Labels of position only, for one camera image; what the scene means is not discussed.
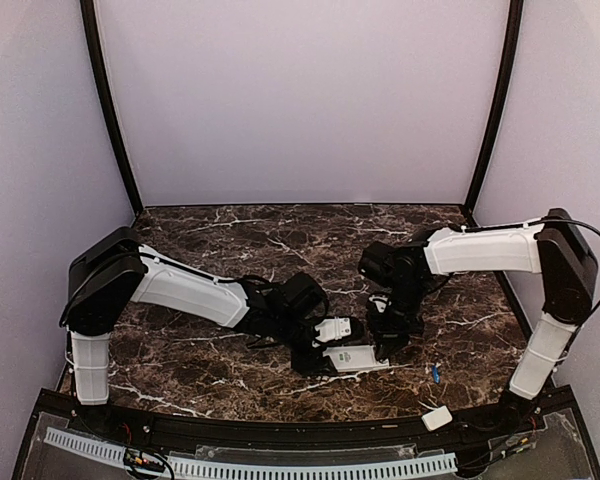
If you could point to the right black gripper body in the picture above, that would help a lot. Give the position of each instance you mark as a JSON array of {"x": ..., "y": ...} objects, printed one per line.
[{"x": 395, "y": 325}]

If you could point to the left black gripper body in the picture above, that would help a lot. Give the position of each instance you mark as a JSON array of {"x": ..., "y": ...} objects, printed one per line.
[{"x": 289, "y": 332}]

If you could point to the white remote control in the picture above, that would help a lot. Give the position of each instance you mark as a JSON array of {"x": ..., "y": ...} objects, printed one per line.
[{"x": 357, "y": 358}]

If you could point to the white battery cover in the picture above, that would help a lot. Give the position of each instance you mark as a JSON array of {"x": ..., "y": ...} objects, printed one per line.
[{"x": 437, "y": 418}]

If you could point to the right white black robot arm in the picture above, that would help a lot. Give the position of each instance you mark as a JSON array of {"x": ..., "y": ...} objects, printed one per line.
[{"x": 551, "y": 248}]

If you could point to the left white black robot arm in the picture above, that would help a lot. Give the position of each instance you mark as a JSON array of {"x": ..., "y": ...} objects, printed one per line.
[{"x": 119, "y": 270}]

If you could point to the blue battery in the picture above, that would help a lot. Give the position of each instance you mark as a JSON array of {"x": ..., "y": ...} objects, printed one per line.
[{"x": 436, "y": 374}]

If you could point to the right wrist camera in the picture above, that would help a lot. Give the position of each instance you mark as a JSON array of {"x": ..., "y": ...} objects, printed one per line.
[{"x": 377, "y": 304}]

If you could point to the white slotted cable duct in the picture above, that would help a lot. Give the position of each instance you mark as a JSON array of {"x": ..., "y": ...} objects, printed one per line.
[{"x": 226, "y": 463}]

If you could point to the small circuit board with wires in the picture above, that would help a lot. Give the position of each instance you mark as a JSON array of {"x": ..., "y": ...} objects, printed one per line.
[{"x": 146, "y": 465}]

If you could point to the black front rail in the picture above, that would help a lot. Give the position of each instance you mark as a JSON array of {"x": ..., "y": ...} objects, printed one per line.
[{"x": 185, "y": 433}]

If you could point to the right black frame post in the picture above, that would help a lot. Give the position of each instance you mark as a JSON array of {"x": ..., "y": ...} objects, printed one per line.
[{"x": 496, "y": 111}]

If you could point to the black frame post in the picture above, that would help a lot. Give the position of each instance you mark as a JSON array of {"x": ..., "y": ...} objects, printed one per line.
[
  {"x": 106, "y": 100},
  {"x": 496, "y": 111}
]

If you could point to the left black frame post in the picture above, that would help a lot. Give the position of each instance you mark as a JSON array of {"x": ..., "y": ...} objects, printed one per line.
[{"x": 106, "y": 100}]

